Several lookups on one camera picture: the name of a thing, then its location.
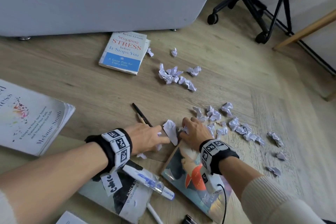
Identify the pile of paper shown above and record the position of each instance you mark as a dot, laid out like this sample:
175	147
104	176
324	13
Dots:
165	75

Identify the white book red speckles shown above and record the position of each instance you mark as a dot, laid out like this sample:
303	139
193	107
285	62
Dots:
31	121

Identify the thick white marker pen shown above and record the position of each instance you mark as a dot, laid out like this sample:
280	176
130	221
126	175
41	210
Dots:
147	180

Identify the grey felt partition panel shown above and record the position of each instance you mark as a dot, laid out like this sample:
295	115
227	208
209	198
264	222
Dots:
105	0

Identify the pink highlighter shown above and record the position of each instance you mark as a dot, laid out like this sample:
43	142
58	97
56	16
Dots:
188	220

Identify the small paper piece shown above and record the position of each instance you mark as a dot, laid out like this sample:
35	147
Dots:
183	129
170	130

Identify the person's left hand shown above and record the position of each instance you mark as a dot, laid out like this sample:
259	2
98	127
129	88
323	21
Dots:
144	138

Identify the colourful cover novel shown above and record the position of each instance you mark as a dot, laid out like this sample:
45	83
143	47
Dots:
178	168

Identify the black and white book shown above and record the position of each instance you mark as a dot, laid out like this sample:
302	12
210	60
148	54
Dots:
123	205

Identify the person's left forearm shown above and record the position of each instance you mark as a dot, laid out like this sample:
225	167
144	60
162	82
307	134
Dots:
52	179

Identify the grey chair wooden legs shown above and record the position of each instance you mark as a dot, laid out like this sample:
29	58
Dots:
309	28

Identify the black marker pen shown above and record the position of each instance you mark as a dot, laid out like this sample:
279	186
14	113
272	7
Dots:
141	114

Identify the white book with green circle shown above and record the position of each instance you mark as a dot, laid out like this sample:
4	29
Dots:
71	218

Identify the person's right forearm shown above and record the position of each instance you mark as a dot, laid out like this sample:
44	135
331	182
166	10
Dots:
239	176

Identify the blue and white book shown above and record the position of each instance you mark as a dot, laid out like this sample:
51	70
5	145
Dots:
123	50

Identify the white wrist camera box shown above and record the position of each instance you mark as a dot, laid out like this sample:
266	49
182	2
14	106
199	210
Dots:
211	183

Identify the person's right hand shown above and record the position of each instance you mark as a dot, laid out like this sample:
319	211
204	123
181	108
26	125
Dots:
197	133

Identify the slim gold brown pen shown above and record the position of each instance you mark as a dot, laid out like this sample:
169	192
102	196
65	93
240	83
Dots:
141	118

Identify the black wristband with marker tags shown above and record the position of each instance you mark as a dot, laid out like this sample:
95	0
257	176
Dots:
218	155
113	147

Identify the slim white pen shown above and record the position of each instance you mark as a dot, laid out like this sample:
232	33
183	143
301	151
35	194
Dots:
153	213

